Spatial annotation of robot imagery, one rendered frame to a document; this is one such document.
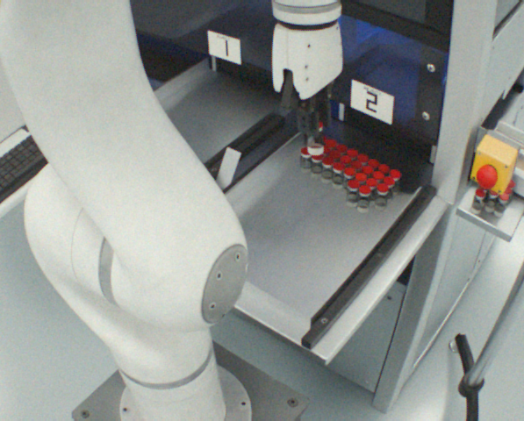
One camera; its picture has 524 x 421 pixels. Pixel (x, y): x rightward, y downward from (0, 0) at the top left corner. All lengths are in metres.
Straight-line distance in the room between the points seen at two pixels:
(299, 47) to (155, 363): 0.39
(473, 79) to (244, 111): 0.54
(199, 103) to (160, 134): 0.87
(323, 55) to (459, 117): 0.33
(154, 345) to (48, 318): 1.53
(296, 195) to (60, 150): 0.72
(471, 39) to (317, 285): 0.46
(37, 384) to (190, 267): 1.56
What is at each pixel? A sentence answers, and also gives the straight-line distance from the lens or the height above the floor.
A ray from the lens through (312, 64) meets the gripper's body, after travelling 0.73.
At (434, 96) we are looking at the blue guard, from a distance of 1.00.
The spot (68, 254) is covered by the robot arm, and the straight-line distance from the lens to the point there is 0.53.
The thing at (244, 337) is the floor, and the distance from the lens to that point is 1.95.
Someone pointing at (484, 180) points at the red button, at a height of 1.00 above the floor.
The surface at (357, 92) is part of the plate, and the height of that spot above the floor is 1.03.
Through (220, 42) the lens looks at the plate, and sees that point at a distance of 1.24.
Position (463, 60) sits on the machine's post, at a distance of 0.94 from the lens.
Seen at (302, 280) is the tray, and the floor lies 0.88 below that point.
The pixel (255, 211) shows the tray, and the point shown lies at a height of 0.88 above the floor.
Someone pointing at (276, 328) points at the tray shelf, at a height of 0.88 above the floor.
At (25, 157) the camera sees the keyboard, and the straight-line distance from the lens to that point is 1.39.
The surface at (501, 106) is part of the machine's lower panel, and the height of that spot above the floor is 0.88.
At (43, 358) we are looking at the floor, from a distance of 2.04.
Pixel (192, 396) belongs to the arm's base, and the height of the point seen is 1.01.
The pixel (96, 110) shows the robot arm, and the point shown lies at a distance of 0.39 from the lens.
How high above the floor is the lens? 1.62
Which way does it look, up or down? 44 degrees down
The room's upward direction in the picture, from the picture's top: 2 degrees counter-clockwise
